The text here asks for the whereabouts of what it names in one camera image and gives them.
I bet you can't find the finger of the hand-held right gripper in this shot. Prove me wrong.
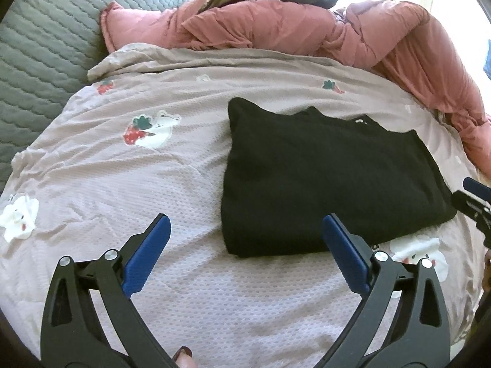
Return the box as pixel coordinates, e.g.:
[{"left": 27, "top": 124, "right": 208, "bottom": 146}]
[
  {"left": 462, "top": 177, "right": 491, "bottom": 205},
  {"left": 450, "top": 190, "right": 491, "bottom": 234}
]

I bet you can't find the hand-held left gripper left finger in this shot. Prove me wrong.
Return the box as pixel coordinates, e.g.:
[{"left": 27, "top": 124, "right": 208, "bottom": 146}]
[{"left": 39, "top": 213, "right": 181, "bottom": 368}]

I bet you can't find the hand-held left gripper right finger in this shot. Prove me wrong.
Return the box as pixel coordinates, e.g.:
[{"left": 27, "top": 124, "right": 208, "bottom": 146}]
[{"left": 318, "top": 214, "right": 451, "bottom": 368}]

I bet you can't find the black sweater with orange cuffs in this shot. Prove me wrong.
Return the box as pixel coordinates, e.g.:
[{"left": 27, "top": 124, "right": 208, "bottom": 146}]
[{"left": 221, "top": 98, "right": 458, "bottom": 258}]

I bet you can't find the person's left hand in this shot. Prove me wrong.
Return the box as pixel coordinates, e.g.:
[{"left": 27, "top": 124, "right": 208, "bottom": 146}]
[{"left": 172, "top": 346, "right": 200, "bottom": 368}]

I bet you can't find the lilac strawberry printed blanket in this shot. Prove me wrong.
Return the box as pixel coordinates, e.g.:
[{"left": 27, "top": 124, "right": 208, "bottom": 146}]
[{"left": 0, "top": 43, "right": 488, "bottom": 368}]

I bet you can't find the grey quilted bedspread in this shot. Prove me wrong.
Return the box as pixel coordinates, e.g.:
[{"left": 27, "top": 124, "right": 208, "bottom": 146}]
[{"left": 0, "top": 0, "right": 131, "bottom": 192}]

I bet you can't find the pink quilt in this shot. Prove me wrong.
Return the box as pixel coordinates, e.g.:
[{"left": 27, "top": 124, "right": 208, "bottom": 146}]
[{"left": 100, "top": 0, "right": 491, "bottom": 181}]

